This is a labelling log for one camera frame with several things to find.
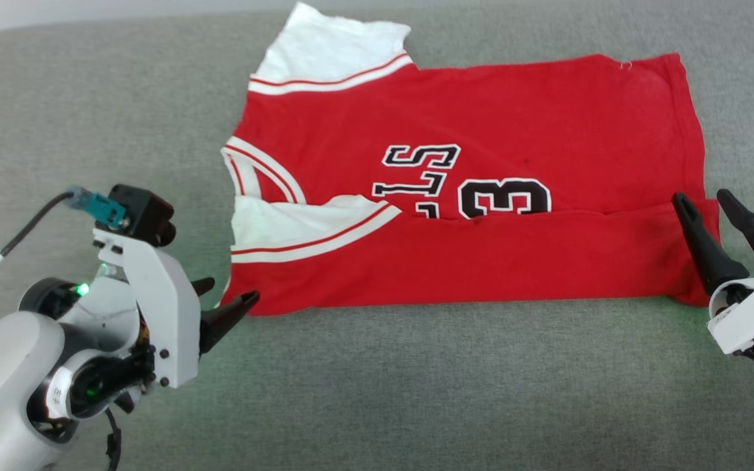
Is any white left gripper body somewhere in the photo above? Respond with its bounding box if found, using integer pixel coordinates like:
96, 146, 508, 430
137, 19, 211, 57
92, 226, 203, 390

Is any red basketball jersey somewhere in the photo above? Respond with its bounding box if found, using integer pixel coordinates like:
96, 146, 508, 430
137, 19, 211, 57
220, 1, 721, 317

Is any black cable with teal plug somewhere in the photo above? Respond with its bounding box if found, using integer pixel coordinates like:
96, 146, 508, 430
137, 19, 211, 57
0, 186, 128, 308

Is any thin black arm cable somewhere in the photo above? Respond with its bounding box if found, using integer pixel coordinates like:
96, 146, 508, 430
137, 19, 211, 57
105, 409, 122, 471

